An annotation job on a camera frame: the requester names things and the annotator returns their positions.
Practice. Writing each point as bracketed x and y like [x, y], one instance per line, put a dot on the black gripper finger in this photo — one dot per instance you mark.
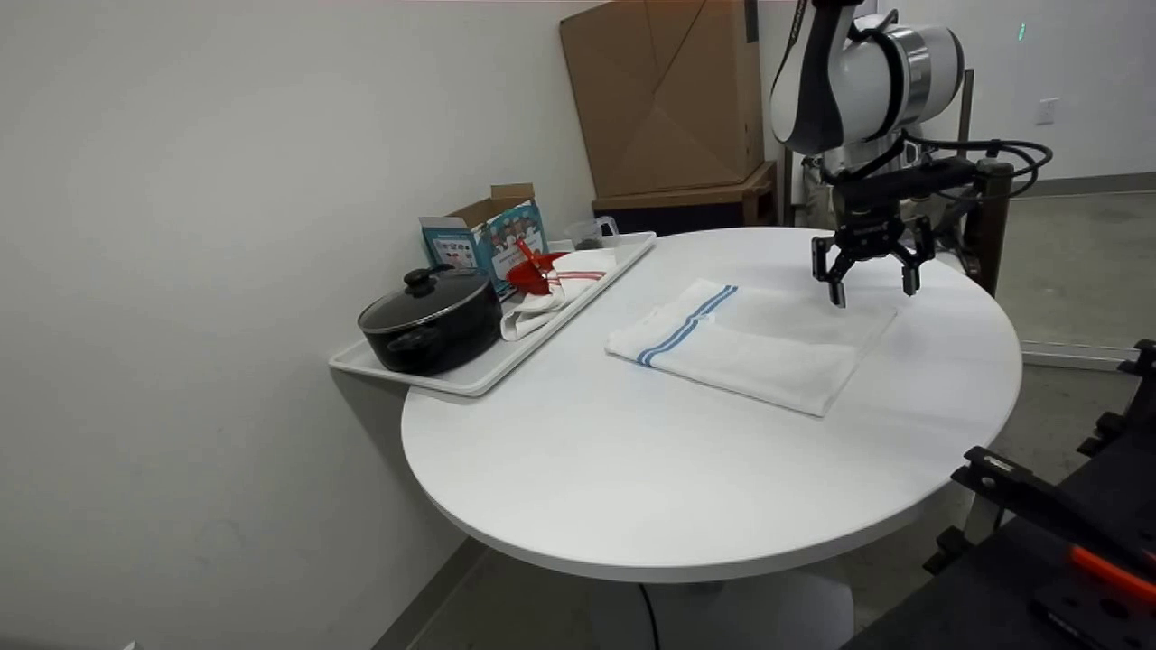
[915, 267]
[831, 271]

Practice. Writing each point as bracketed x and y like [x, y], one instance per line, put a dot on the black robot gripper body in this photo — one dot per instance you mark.
[890, 218]

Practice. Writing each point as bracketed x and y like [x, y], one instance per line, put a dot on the white towel with blue stripes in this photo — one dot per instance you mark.
[759, 349]

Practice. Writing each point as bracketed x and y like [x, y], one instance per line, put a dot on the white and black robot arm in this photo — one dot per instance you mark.
[868, 72]

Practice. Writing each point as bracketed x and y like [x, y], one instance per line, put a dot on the khaki grey backpack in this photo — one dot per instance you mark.
[810, 193]

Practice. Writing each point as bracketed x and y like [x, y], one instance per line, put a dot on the dark wooden chair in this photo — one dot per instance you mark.
[993, 229]

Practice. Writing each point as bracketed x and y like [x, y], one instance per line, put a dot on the low wooden table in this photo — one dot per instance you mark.
[687, 212]

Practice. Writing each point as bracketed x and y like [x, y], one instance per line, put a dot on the small dark grey cup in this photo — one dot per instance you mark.
[606, 226]

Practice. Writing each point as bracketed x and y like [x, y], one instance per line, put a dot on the large brown cardboard box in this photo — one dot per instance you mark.
[674, 96]

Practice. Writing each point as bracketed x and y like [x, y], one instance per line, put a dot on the white cloth with red stripe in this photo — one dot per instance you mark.
[579, 271]

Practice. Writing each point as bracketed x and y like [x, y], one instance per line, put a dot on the small red object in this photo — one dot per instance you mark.
[530, 276]

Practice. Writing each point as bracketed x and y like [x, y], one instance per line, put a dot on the colourful printed cardboard box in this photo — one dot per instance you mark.
[501, 235]

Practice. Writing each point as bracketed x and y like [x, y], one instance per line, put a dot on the black tripod stand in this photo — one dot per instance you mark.
[1033, 589]

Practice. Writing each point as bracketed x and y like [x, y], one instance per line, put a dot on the white rectangular tray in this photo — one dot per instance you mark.
[483, 373]

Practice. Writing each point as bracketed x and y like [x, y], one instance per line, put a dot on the black cooking pot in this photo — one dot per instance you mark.
[437, 344]

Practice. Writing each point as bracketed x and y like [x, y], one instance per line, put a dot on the black pot lid with knob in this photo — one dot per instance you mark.
[427, 305]

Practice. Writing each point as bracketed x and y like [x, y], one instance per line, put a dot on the white wall outlet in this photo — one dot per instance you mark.
[1049, 112]

